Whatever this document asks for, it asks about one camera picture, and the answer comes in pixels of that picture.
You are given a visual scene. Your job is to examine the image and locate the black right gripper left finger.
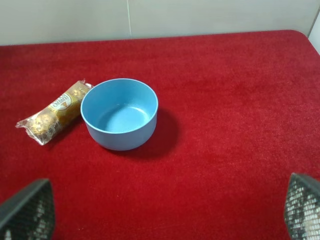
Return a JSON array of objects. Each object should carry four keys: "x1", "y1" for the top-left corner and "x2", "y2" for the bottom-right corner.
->
[{"x1": 0, "y1": 178, "x2": 55, "y2": 240}]

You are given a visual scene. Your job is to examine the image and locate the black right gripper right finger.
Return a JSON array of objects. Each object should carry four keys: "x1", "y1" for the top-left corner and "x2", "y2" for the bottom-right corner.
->
[{"x1": 284, "y1": 173, "x2": 320, "y2": 240}]

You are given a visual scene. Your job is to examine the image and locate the gold chocolate ball packet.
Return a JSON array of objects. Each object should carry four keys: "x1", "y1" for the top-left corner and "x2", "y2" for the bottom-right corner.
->
[{"x1": 15, "y1": 80, "x2": 93, "y2": 146}]

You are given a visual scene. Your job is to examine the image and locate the red velvet table cloth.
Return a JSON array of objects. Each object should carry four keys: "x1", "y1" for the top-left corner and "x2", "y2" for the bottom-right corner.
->
[{"x1": 0, "y1": 30, "x2": 320, "y2": 240}]

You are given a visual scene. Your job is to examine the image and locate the light blue bowl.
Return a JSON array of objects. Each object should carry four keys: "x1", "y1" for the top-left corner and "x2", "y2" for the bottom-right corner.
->
[{"x1": 80, "y1": 78, "x2": 159, "y2": 151}]

